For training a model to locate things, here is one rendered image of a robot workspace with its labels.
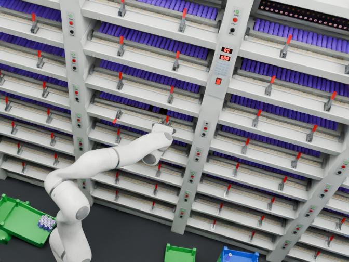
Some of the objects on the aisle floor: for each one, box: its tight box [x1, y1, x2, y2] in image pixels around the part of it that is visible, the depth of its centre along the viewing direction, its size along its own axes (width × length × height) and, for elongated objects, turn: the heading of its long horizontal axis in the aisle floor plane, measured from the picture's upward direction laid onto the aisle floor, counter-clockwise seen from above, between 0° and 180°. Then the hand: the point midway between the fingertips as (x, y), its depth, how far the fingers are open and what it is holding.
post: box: [171, 0, 254, 235], centre depth 199 cm, size 20×9×181 cm, turn 158°
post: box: [266, 125, 349, 262], centre depth 193 cm, size 20×9×181 cm, turn 158°
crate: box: [0, 194, 30, 245], centre depth 242 cm, size 30×20×8 cm
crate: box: [0, 199, 56, 248], centre depth 237 cm, size 30×20×8 cm
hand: (166, 122), depth 185 cm, fingers open, 3 cm apart
